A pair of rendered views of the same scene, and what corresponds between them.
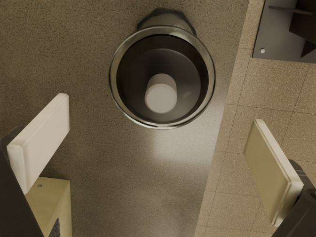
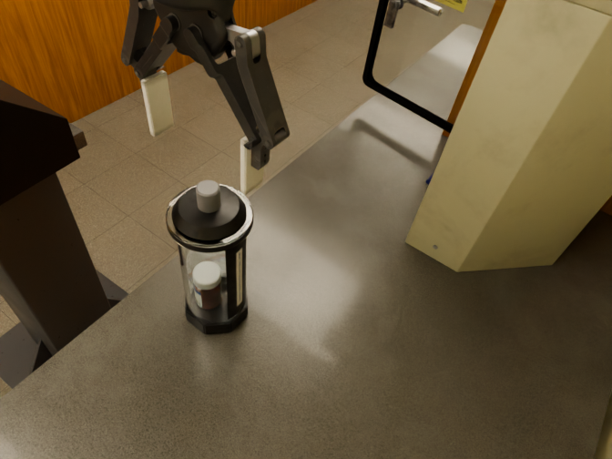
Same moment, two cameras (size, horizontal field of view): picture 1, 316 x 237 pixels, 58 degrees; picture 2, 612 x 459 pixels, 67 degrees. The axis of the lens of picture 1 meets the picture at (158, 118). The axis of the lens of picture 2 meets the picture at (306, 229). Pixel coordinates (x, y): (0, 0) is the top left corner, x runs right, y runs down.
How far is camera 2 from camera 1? 0.38 m
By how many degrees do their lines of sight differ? 21
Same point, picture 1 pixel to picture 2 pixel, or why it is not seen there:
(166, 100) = (204, 185)
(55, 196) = (418, 226)
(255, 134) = (157, 126)
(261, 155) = (158, 110)
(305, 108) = (162, 247)
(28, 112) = (402, 321)
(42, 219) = (430, 202)
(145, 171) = (321, 213)
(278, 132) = not seen: hidden behind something
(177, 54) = (182, 215)
